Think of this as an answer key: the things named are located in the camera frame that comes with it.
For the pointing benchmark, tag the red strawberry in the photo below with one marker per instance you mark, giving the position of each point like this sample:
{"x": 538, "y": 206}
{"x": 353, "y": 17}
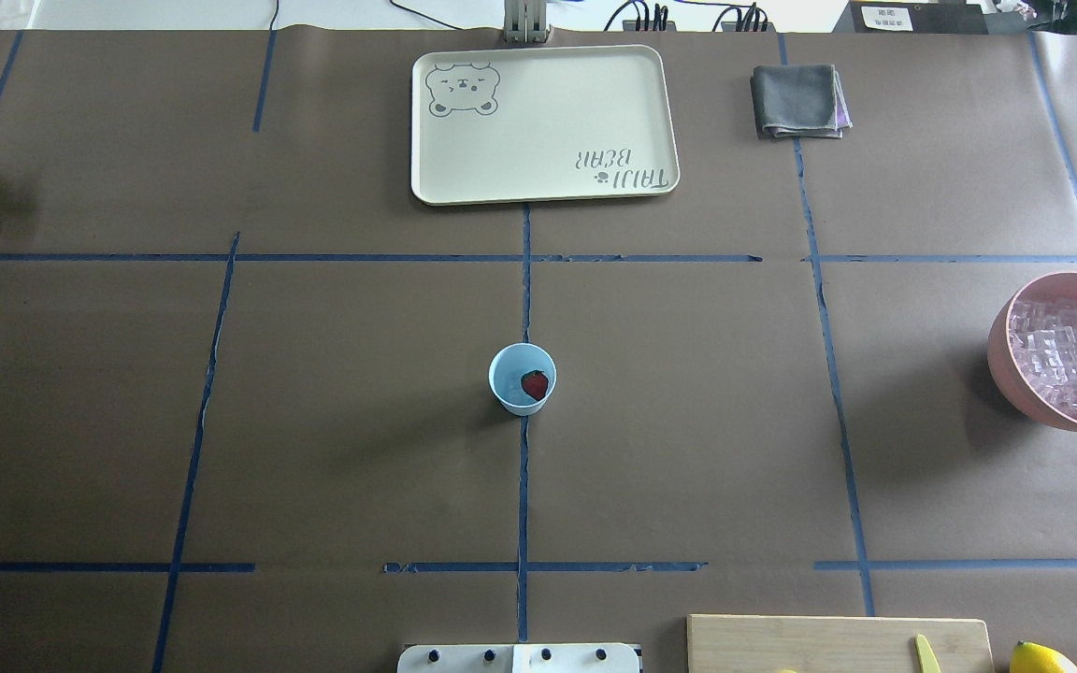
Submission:
{"x": 536, "y": 384}

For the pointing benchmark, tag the light blue plastic cup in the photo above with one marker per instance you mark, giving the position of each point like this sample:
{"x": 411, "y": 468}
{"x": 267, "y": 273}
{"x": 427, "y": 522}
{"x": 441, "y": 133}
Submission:
{"x": 506, "y": 369}

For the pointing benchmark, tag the clear ice cubes pile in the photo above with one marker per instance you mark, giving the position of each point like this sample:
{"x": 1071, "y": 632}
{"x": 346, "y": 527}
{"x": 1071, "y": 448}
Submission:
{"x": 1043, "y": 338}

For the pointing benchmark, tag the cream bear tray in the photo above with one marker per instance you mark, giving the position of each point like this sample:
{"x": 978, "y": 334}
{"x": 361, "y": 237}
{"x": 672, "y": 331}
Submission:
{"x": 541, "y": 124}

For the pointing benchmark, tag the wooden cutting board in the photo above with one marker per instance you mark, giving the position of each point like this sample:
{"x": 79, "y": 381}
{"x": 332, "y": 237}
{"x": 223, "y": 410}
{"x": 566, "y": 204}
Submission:
{"x": 833, "y": 644}

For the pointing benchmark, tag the black box device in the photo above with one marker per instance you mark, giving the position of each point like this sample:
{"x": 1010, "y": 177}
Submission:
{"x": 913, "y": 17}

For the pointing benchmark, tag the yellow plastic knife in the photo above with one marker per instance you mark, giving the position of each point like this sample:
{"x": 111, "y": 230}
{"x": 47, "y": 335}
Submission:
{"x": 926, "y": 657}

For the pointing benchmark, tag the pink bowl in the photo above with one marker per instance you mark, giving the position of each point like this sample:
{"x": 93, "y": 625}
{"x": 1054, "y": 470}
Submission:
{"x": 1006, "y": 362}

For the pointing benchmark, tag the yellow lemon lower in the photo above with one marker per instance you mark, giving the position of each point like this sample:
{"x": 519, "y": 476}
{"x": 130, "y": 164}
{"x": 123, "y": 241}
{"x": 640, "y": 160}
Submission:
{"x": 1031, "y": 657}

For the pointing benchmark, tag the aluminium frame post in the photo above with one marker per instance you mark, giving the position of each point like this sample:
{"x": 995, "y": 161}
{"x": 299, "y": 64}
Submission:
{"x": 526, "y": 22}

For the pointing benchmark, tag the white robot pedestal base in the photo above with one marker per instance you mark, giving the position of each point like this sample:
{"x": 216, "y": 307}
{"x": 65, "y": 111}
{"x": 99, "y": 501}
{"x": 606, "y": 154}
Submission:
{"x": 522, "y": 657}

